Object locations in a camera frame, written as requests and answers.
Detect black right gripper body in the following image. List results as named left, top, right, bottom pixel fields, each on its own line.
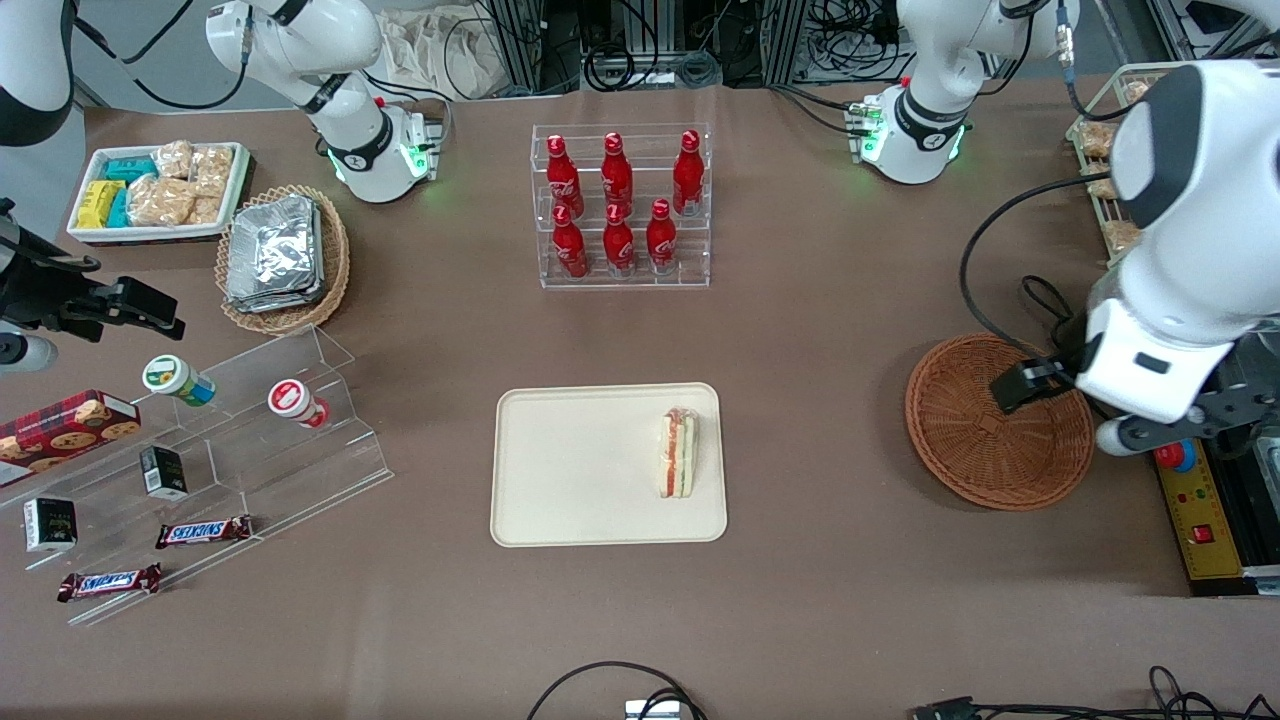
left=0, top=225, right=116, bottom=338

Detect triangle sandwich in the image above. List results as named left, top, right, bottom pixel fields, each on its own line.
left=656, top=406, right=700, bottom=499

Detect empty brown wicker basket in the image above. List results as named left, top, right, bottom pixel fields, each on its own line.
left=905, top=333, right=1096, bottom=512

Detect wicker basket with foil packs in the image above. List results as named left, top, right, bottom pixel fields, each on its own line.
left=215, top=184, right=351, bottom=336

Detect cream plastic tray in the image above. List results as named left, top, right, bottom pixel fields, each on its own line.
left=490, top=382, right=729, bottom=548

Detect yellow snack packet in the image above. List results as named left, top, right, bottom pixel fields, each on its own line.
left=76, top=180, right=126, bottom=230

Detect green sunflower lid cup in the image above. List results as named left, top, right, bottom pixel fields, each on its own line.
left=141, top=354, right=217, bottom=407

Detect white plastic snack bin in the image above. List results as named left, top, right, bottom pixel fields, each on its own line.
left=67, top=141, right=251, bottom=246

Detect foil-wrapped pack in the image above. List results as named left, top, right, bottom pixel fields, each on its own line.
left=225, top=283, right=327, bottom=315
left=228, top=195, right=321, bottom=301

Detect red tartan cookie box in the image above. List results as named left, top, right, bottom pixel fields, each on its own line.
left=0, top=389, right=142, bottom=488

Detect yellow control box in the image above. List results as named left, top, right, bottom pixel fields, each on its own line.
left=1155, top=440, right=1251, bottom=583

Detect small black carton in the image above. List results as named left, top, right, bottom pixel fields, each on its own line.
left=139, top=445, right=189, bottom=501
left=23, top=496, right=79, bottom=553

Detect red strawberry yogurt cup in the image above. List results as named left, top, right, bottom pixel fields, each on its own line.
left=267, top=378, right=332, bottom=430

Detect Snickers chocolate bar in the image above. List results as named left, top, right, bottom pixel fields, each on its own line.
left=57, top=563, right=163, bottom=603
left=155, top=515, right=254, bottom=550

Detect clear acrylic tiered stand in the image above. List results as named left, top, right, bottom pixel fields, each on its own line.
left=0, top=323, right=394, bottom=628

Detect clear acrylic bottle rack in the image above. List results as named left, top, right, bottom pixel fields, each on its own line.
left=531, top=123, right=712, bottom=290

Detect white crumpled cloth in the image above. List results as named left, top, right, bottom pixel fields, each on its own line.
left=380, top=8, right=501, bottom=101

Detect red cola bottle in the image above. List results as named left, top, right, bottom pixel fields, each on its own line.
left=546, top=134, right=585, bottom=216
left=672, top=129, right=705, bottom=216
left=603, top=202, right=636, bottom=277
left=646, top=198, right=678, bottom=274
left=601, top=131, right=635, bottom=211
left=552, top=203, right=589, bottom=279

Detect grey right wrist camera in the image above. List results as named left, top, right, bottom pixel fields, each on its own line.
left=0, top=335, right=58, bottom=374

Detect looped black cable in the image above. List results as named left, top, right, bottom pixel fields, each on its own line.
left=1020, top=275, right=1087, bottom=347

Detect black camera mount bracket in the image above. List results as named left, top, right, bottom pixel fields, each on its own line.
left=1190, top=383, right=1280, bottom=453

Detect long black arm cable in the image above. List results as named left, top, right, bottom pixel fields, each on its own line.
left=959, top=172, right=1141, bottom=357

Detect cream wire basket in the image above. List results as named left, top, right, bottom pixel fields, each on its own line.
left=1065, top=62, right=1191, bottom=266

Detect black cable with connector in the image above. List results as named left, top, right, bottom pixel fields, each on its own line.
left=914, top=665, right=1280, bottom=720

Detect black base cables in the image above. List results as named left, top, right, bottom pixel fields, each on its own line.
left=768, top=84, right=867, bottom=137

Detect black arched cable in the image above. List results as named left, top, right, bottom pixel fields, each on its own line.
left=527, top=661, right=706, bottom=720

